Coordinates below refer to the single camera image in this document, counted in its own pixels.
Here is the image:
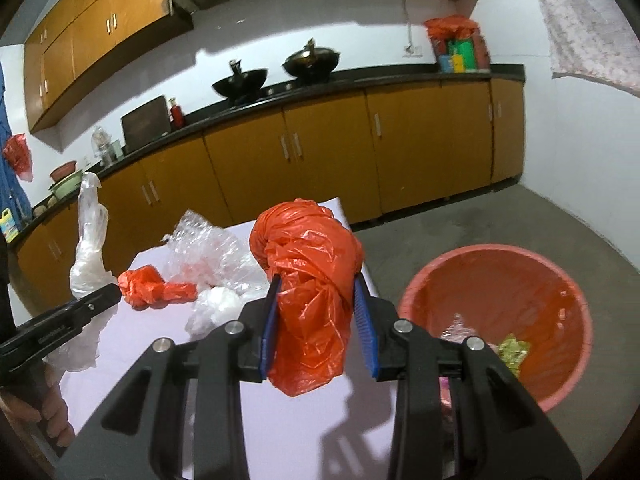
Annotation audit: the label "green paw-print plastic bag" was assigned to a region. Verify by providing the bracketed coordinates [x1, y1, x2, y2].
[497, 334, 530, 377]

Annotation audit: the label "clear plastic bag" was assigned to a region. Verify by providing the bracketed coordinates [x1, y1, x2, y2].
[46, 172, 117, 372]
[439, 313, 478, 344]

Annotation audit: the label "small orange plastic bag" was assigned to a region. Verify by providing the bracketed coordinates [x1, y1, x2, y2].
[117, 266, 198, 310]

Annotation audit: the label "white plastic bag ball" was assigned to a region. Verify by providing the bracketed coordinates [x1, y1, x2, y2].
[186, 286, 242, 338]

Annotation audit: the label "large orange plastic bag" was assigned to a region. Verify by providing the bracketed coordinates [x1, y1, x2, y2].
[250, 198, 363, 396]

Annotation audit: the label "magenta plastic bag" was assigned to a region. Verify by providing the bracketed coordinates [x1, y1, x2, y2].
[439, 377, 451, 408]

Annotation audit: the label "red plastic trash basket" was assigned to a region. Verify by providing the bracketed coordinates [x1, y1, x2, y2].
[398, 244, 593, 412]

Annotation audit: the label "brown lower kitchen cabinets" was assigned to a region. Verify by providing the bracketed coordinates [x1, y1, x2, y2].
[8, 77, 526, 311]

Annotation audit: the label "brown kitchen cabinets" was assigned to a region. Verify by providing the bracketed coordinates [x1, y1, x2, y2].
[8, 77, 526, 311]
[22, 0, 484, 135]

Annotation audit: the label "brown upper kitchen cabinets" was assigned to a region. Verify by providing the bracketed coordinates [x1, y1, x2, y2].
[22, 0, 484, 135]

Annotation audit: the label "person's left hand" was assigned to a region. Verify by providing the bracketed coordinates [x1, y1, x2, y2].
[1, 364, 75, 448]

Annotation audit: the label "stacked bowls on counter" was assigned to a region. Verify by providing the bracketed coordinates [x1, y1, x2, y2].
[50, 160, 84, 200]

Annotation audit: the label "clear bubble wrap sheet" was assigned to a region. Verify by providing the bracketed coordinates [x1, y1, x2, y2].
[163, 209, 269, 296]

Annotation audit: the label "red hanging plastic bag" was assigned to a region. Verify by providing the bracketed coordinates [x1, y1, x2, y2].
[2, 133, 34, 182]

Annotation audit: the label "glass jar on counter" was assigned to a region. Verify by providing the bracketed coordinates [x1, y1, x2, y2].
[91, 126, 122, 167]

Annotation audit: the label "dark cutting board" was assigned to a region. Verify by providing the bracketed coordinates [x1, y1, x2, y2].
[120, 96, 171, 154]

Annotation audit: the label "red bottle on counter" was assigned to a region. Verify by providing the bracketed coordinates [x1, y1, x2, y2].
[169, 98, 186, 131]

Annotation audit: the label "black wok left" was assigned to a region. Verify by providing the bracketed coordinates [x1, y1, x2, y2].
[212, 60, 268, 101]

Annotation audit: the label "colourful boxes on counter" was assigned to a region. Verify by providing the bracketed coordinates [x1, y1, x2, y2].
[431, 34, 490, 74]

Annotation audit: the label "black wok with lid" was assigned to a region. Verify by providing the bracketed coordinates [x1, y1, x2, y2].
[282, 38, 341, 80]

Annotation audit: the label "floral curtain cloth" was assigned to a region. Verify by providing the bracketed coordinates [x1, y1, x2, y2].
[538, 0, 639, 96]

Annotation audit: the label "orange bag on counter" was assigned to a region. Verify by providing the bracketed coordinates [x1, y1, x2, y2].
[424, 14, 480, 41]

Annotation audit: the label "wall power socket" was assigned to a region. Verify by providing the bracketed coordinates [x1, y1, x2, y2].
[404, 44, 423, 58]

